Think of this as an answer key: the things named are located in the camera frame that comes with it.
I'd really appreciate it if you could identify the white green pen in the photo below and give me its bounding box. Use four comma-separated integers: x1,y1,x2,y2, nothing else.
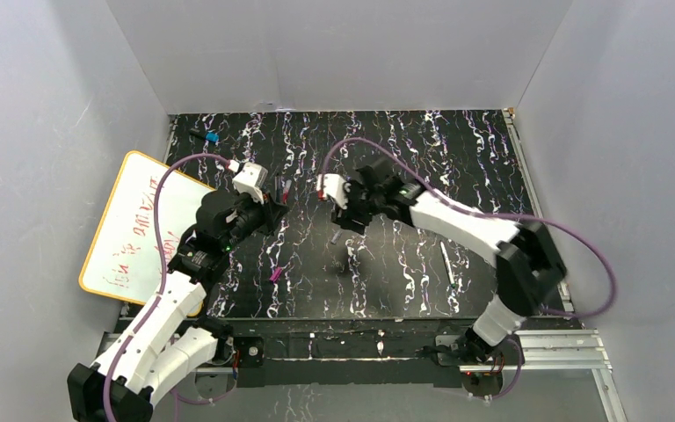
440,242,456,288

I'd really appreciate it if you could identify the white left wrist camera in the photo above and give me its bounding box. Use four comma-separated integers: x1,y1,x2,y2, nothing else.
232,162,268,204

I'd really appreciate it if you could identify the yellow framed whiteboard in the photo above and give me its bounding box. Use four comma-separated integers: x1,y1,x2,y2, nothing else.
78,151,213,305

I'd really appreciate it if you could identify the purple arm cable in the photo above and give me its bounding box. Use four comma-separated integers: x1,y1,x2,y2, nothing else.
101,152,243,422
320,137,618,400

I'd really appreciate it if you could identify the magenta pen cap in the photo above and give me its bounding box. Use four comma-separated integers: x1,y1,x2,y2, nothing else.
269,267,283,283

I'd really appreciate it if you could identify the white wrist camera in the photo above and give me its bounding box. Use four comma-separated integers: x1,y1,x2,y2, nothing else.
232,162,268,204
316,173,348,209

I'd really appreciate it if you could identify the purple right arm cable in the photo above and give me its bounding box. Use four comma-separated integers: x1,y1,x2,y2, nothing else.
320,137,618,400

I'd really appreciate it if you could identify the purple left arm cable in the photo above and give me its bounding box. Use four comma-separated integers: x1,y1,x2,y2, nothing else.
101,152,243,422

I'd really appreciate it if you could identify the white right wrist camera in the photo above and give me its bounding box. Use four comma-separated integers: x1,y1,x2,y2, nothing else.
316,173,348,209

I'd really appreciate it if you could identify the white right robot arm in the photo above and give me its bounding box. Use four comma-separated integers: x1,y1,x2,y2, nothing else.
316,158,567,362

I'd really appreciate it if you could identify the black pen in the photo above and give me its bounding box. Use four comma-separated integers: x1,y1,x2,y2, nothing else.
273,173,283,202

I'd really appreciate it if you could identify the blue capped black marker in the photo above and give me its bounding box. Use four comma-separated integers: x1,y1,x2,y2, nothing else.
189,128,220,143

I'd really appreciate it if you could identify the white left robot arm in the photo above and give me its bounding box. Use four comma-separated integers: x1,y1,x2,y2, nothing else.
67,191,289,421

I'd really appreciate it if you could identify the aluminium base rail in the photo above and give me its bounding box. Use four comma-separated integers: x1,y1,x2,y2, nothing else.
81,329,627,422

